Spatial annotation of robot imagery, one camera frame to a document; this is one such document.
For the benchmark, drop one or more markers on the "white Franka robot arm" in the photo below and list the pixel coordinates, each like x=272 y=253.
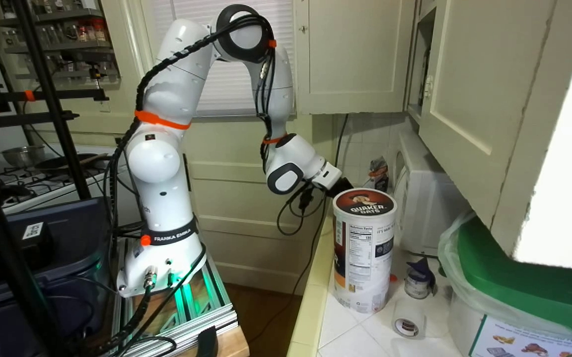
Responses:
x=160 y=172

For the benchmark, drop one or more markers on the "glass fronted jar shelf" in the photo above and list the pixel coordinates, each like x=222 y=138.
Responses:
x=75 y=41

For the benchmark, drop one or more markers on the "black tripod stand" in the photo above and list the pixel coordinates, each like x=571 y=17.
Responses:
x=49 y=86

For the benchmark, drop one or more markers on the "gas stove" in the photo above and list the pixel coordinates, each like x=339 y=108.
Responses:
x=41 y=182

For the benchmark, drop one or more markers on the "white microwave oven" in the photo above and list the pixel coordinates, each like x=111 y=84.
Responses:
x=427 y=192

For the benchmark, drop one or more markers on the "green lidded plastic container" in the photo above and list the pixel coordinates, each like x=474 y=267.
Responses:
x=532 y=279

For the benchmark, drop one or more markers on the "white cupboard shelf unit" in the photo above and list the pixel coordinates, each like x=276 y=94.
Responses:
x=425 y=67

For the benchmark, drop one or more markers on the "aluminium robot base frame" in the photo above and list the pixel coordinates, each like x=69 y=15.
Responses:
x=194 y=318

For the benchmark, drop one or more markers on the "Quaker oats canister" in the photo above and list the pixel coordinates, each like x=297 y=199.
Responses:
x=365 y=259

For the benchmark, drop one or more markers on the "dark blue storage box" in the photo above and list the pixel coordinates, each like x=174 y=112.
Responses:
x=69 y=265

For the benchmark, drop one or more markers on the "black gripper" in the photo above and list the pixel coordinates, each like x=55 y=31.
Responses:
x=343 y=186

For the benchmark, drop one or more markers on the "white cupboard door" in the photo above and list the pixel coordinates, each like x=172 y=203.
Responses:
x=482 y=100
x=357 y=57

